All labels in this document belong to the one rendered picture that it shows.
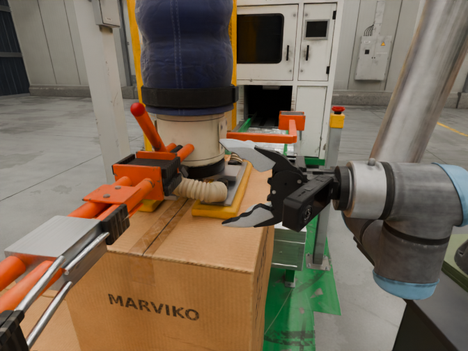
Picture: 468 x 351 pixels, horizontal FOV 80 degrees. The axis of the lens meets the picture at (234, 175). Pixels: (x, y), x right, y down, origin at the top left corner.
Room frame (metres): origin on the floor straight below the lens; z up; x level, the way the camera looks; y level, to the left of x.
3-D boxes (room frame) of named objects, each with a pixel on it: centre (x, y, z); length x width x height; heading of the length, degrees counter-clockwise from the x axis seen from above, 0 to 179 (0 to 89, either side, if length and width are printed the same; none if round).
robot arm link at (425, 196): (0.38, -0.28, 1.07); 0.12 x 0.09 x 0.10; 80
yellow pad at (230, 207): (0.70, 0.02, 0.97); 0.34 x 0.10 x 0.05; 170
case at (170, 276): (0.70, 0.10, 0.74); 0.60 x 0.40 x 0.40; 168
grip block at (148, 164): (0.47, 0.15, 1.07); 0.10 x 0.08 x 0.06; 80
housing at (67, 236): (0.25, 0.19, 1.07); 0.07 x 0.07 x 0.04; 80
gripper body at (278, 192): (0.42, -0.12, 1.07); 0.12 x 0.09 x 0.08; 80
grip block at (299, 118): (0.96, -0.20, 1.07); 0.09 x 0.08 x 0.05; 80
